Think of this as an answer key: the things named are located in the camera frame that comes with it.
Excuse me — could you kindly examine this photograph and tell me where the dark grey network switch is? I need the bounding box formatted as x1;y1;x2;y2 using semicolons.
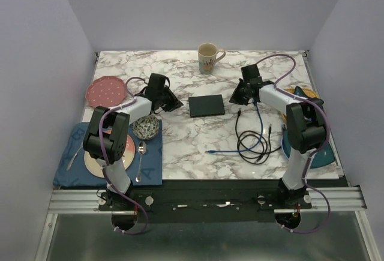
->
188;94;225;118

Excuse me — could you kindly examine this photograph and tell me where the black ethernet cable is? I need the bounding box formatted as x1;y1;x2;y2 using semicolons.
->
235;107;271;164

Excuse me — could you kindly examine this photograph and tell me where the blue ethernet cable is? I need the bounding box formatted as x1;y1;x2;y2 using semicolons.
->
205;100;266;155

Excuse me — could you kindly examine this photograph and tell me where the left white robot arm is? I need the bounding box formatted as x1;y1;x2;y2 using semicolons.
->
83;73;183;210

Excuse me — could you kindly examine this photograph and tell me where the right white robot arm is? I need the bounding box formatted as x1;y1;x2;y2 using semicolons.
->
230;64;329;208

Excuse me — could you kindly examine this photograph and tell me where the floral patterned bowl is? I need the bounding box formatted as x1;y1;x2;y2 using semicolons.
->
132;115;160;140

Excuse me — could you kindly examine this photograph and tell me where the blue star shaped dish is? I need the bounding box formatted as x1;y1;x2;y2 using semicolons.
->
293;86;323;109

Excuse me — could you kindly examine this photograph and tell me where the pink polka dot plate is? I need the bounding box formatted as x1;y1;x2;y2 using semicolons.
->
85;76;127;108

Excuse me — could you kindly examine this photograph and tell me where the cream patterned mug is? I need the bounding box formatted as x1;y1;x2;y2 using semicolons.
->
197;43;226;74

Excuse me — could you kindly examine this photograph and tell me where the silver spoon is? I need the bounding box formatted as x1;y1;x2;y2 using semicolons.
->
136;140;147;182

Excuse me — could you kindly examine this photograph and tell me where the yellow woven tray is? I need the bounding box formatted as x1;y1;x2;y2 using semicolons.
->
285;86;319;98

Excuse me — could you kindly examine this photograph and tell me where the blue letter placemat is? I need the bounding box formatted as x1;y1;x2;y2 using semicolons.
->
53;122;163;188

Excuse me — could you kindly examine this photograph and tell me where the silver fork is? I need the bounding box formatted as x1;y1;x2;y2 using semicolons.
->
66;146;82;171

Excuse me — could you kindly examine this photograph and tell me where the cream round plate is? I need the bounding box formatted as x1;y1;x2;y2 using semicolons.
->
84;136;136;178

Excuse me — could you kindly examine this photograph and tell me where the teal ceramic plate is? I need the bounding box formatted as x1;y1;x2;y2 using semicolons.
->
281;131;335;169

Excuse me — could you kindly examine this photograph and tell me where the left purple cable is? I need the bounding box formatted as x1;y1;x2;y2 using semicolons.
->
98;76;151;235

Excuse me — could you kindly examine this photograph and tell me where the purple cable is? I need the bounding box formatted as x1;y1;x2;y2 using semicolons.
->
256;53;332;234
98;76;151;235

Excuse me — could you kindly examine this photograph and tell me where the black mounting base plate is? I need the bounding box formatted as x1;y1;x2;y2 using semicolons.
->
99;180;311;224

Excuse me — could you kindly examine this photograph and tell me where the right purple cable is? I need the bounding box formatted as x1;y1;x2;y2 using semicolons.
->
256;53;332;234

